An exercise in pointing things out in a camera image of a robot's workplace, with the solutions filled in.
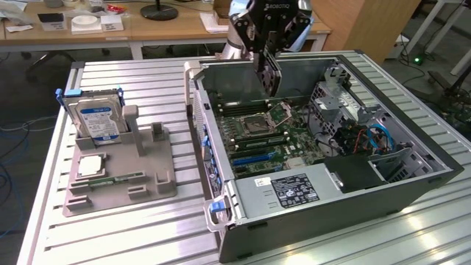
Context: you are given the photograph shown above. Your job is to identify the wooden desk white frame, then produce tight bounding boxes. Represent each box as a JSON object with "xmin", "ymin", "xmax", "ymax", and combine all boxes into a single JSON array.
[
  {"xmin": 129, "ymin": 0, "xmax": 332, "ymax": 60},
  {"xmin": 0, "ymin": 0, "xmax": 132, "ymax": 53}
]

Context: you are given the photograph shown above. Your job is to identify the small white box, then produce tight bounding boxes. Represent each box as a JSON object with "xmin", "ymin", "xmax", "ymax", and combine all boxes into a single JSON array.
[{"xmin": 98, "ymin": 14, "xmax": 124, "ymax": 32}]

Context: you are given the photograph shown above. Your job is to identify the brown cardboard box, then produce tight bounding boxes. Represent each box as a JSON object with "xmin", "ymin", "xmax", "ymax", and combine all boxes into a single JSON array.
[{"xmin": 212, "ymin": 0, "xmax": 232, "ymax": 19}]

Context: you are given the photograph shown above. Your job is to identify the white box black lid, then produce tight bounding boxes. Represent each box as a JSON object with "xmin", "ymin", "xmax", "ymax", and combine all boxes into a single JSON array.
[{"xmin": 37, "ymin": 13, "xmax": 69, "ymax": 31}]

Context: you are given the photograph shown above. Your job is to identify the black office chair base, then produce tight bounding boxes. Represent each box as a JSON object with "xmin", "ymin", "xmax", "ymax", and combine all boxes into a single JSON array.
[{"xmin": 21, "ymin": 48, "xmax": 110, "ymax": 81}]

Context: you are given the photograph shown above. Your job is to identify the green motherboard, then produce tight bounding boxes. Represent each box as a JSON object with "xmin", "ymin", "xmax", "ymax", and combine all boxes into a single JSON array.
[{"xmin": 208, "ymin": 91, "xmax": 328, "ymax": 179}]

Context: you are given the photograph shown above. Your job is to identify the white paper note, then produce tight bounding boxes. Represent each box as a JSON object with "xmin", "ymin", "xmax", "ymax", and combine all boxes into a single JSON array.
[{"xmin": 5, "ymin": 24, "xmax": 33, "ymax": 33}]

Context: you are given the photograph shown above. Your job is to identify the orange wire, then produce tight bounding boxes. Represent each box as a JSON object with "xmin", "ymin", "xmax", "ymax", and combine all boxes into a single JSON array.
[{"xmin": 350, "ymin": 129, "xmax": 368, "ymax": 155}]

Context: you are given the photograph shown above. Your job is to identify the hard disk in blue caddy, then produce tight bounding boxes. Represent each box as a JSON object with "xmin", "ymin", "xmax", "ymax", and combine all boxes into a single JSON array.
[{"xmin": 54, "ymin": 87, "xmax": 129, "ymax": 146}]

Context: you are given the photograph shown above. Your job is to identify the dark RAM stick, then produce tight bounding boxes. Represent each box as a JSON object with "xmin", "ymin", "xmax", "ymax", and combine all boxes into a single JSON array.
[{"xmin": 234, "ymin": 136, "xmax": 288, "ymax": 147}]

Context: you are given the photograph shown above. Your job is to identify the blue wire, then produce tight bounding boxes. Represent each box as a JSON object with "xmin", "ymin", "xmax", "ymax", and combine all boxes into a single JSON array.
[{"xmin": 366, "ymin": 124, "xmax": 396, "ymax": 152}]

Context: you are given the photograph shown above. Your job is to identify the CPU socket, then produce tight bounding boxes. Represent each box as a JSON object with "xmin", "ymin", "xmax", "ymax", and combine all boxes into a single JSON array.
[{"xmin": 238, "ymin": 114, "xmax": 276, "ymax": 136}]

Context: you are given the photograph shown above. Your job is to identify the metal disk bay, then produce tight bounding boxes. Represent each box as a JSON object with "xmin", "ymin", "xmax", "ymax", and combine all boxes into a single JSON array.
[
  {"xmin": 308, "ymin": 81, "xmax": 360, "ymax": 130},
  {"xmin": 368, "ymin": 147, "xmax": 435, "ymax": 184}
]

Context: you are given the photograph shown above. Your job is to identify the black plastic shroud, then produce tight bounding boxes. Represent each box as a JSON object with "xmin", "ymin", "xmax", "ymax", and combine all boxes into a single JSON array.
[{"xmin": 325, "ymin": 153, "xmax": 389, "ymax": 194}]

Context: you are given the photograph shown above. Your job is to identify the grey parts rack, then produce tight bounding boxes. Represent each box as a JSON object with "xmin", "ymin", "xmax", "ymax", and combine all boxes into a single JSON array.
[{"xmin": 61, "ymin": 104, "xmax": 177, "ymax": 218}]

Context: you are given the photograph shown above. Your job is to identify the white round dish box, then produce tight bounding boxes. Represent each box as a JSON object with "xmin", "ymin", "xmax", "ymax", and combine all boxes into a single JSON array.
[{"xmin": 70, "ymin": 15, "xmax": 102, "ymax": 35}]

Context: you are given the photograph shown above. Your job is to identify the white table frame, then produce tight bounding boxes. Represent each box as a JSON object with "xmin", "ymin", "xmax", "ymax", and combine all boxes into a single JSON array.
[{"xmin": 404, "ymin": 0, "xmax": 471, "ymax": 75}]

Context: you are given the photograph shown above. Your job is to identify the black round stand base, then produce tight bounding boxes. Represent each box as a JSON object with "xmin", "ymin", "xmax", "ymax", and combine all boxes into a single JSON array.
[{"xmin": 138, "ymin": 0, "xmax": 180, "ymax": 20}]

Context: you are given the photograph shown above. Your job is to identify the metal socket cover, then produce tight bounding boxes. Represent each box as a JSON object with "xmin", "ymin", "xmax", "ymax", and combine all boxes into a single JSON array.
[{"xmin": 266, "ymin": 101, "xmax": 296, "ymax": 126}]

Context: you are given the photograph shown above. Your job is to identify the white paper stack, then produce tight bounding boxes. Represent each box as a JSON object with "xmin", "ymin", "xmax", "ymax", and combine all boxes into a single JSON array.
[{"xmin": 198, "ymin": 12, "xmax": 230, "ymax": 34}]

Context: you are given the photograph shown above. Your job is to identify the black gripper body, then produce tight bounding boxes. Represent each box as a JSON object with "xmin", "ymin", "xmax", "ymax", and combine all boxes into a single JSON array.
[{"xmin": 246, "ymin": 0, "xmax": 298, "ymax": 33}]

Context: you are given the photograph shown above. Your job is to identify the open black PC case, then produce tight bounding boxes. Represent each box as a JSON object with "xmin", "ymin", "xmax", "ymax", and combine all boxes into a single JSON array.
[{"xmin": 182, "ymin": 54, "xmax": 465, "ymax": 264}]

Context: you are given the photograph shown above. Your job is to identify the grey power supply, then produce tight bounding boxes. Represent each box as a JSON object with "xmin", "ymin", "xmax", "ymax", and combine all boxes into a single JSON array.
[{"xmin": 224, "ymin": 162, "xmax": 345, "ymax": 219}]

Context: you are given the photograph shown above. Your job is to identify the green RAM stick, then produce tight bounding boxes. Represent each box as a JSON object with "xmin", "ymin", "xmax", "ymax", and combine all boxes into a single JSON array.
[{"xmin": 86, "ymin": 173, "xmax": 144, "ymax": 187}]

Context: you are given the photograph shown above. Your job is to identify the black graphics card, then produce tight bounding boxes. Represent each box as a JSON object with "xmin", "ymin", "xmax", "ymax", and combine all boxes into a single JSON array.
[{"xmin": 256, "ymin": 54, "xmax": 282, "ymax": 98}]

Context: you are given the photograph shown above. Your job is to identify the blue expansion slot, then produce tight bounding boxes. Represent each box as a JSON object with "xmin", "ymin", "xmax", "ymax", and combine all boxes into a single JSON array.
[{"xmin": 230, "ymin": 154, "xmax": 269, "ymax": 167}]

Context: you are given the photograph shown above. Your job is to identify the silver CPU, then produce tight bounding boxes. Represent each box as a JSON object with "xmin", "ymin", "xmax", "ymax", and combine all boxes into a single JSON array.
[{"xmin": 76, "ymin": 156, "xmax": 105, "ymax": 177}]

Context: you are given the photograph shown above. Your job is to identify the wooden cabinet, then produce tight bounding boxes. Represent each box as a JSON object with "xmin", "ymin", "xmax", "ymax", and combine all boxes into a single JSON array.
[{"xmin": 318, "ymin": 0, "xmax": 422, "ymax": 64}]

